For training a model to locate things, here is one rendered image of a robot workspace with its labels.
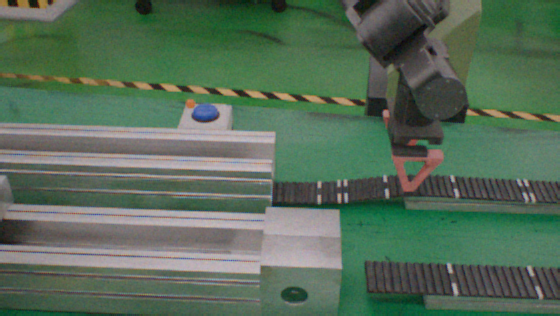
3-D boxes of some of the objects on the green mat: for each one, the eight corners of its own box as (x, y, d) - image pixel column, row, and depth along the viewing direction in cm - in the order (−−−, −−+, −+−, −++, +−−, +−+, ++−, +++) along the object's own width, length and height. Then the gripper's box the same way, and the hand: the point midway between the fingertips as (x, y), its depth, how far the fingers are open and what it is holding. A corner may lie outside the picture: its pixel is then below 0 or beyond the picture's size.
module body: (275, 176, 92) (275, 131, 87) (271, 217, 84) (270, 170, 79) (-209, 158, 94) (-236, 113, 89) (-259, 196, 86) (-291, 149, 81)
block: (333, 251, 78) (338, 197, 72) (336, 325, 68) (342, 268, 62) (267, 248, 78) (267, 194, 73) (260, 321, 68) (259, 265, 63)
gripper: (456, 103, 70) (435, 201, 79) (437, 60, 80) (420, 151, 89) (400, 101, 70) (386, 200, 79) (388, 58, 80) (377, 150, 89)
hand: (405, 169), depth 84 cm, fingers open, 8 cm apart
